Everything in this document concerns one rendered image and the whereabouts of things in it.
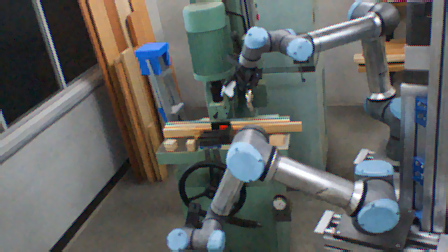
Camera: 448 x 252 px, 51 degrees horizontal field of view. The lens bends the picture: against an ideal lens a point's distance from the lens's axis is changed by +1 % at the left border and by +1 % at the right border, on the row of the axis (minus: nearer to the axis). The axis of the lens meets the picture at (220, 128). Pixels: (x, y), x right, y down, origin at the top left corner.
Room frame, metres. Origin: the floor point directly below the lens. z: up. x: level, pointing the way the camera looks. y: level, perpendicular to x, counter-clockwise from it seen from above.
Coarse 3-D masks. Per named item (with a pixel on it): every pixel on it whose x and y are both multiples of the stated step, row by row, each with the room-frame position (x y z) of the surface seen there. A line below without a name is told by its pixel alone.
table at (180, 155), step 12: (288, 132) 1.90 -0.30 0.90; (180, 144) 1.95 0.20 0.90; (288, 144) 1.79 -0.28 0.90; (156, 156) 1.90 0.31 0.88; (168, 156) 1.89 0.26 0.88; (180, 156) 1.87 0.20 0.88; (192, 156) 1.86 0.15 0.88; (288, 156) 1.75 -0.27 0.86; (204, 168) 1.75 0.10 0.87; (216, 168) 1.73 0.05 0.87
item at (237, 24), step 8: (192, 0) 2.18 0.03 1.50; (232, 0) 2.14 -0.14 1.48; (232, 8) 2.14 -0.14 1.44; (240, 8) 2.21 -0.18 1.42; (232, 16) 2.14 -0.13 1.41; (232, 24) 2.14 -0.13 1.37; (240, 24) 2.16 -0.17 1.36; (240, 32) 2.14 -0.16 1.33; (240, 40) 2.14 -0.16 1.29; (208, 104) 2.19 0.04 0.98; (240, 104) 2.15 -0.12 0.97; (208, 112) 2.19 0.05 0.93; (240, 112) 2.15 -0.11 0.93; (248, 112) 2.14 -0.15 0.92; (256, 112) 2.29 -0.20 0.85
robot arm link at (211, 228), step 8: (208, 224) 1.37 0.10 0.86; (216, 224) 1.37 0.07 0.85; (192, 232) 1.33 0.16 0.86; (200, 232) 1.33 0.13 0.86; (208, 232) 1.32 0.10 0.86; (216, 232) 1.32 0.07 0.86; (192, 240) 1.31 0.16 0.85; (200, 240) 1.30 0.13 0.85; (208, 240) 1.29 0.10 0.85; (216, 240) 1.29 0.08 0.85; (224, 240) 1.32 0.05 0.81; (192, 248) 1.30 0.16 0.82; (200, 248) 1.29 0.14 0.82; (208, 248) 1.28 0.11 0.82; (216, 248) 1.28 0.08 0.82
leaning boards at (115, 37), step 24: (96, 0) 3.31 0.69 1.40; (120, 0) 3.63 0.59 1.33; (144, 0) 3.99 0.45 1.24; (96, 24) 3.23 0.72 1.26; (120, 24) 3.56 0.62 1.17; (144, 24) 3.87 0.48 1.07; (96, 48) 3.19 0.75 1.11; (120, 48) 3.48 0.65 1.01; (120, 72) 3.15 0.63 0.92; (120, 96) 3.23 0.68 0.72; (144, 96) 3.29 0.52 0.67; (168, 96) 3.56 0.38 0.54; (120, 120) 3.19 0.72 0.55; (144, 120) 3.20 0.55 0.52; (144, 144) 3.18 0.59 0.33; (144, 168) 3.20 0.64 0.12
